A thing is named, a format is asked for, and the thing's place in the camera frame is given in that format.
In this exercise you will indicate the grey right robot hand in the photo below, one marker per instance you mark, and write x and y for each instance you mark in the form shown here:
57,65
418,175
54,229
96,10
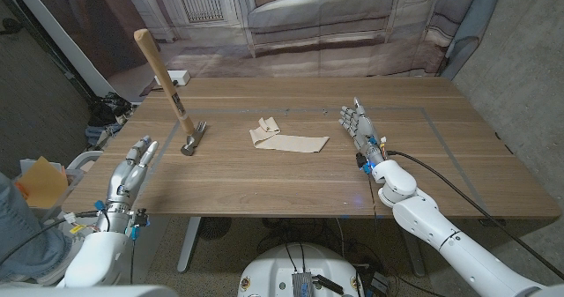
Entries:
363,131

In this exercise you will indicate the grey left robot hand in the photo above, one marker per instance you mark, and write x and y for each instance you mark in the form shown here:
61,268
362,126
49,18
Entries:
125,178

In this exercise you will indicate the beige elastic arm wrap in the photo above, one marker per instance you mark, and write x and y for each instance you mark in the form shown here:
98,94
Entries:
291,143

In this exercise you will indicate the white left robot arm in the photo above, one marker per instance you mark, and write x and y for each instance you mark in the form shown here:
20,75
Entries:
99,257

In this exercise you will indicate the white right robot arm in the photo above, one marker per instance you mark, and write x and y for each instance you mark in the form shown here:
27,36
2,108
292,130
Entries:
432,226

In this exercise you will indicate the dark pile of floor clutter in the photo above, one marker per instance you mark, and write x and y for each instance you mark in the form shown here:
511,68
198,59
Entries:
108,107

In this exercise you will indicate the yellow paper envelope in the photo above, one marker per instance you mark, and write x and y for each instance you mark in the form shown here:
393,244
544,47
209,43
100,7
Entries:
42,182

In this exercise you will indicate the white table leg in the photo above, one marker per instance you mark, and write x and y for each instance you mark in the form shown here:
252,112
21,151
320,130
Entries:
188,244
412,253

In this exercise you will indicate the printed living room backdrop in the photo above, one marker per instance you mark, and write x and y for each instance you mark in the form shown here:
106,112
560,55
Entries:
308,46

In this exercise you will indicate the white power strip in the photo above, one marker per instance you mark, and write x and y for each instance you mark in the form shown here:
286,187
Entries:
174,76

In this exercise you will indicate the person in blue jeans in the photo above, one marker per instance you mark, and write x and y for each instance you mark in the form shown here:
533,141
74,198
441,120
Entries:
22,235

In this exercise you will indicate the white slanted board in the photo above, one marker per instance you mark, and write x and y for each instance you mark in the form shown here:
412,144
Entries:
63,37

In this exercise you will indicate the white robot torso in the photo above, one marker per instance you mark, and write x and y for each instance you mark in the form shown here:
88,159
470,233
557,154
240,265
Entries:
273,266

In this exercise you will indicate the grey-blue rolled backdrop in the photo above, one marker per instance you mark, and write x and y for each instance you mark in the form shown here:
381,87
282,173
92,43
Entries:
476,15

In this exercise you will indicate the grey finned electronics box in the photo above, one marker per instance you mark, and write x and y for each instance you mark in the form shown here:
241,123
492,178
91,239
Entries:
302,284

